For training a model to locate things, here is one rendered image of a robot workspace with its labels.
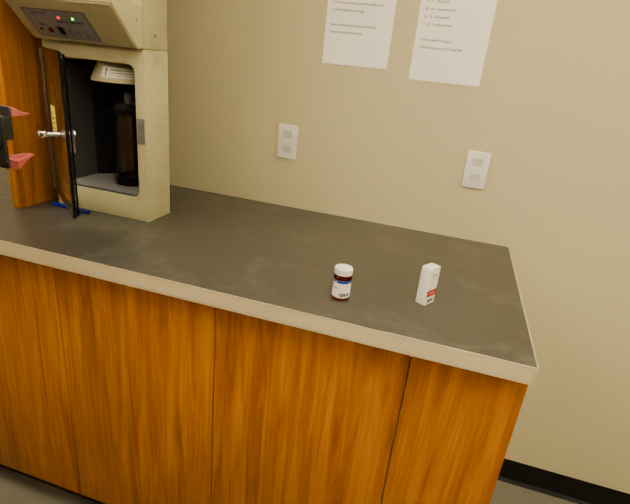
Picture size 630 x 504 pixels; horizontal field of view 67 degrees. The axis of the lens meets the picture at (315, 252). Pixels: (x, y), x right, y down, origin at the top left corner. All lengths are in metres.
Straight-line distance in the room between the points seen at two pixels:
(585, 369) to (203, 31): 1.72
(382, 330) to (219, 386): 0.46
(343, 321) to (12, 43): 1.15
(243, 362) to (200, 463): 0.37
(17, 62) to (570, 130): 1.57
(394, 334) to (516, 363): 0.23
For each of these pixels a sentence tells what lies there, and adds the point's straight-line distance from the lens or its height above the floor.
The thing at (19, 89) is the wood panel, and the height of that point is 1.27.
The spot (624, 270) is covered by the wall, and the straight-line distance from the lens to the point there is 1.75.
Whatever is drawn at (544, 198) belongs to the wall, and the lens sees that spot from 1.63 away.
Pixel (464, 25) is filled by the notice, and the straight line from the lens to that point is 1.57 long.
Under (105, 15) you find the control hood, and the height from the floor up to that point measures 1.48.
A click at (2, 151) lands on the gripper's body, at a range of 1.29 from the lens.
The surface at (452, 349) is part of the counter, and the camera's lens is 0.97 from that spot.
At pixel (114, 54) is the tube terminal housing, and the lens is 1.45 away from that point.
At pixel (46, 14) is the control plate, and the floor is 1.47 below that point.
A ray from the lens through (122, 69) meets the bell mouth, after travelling 1.49.
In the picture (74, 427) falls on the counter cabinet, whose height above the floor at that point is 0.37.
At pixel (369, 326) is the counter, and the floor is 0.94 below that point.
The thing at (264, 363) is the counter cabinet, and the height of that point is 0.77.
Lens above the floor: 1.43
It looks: 22 degrees down
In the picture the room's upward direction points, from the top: 6 degrees clockwise
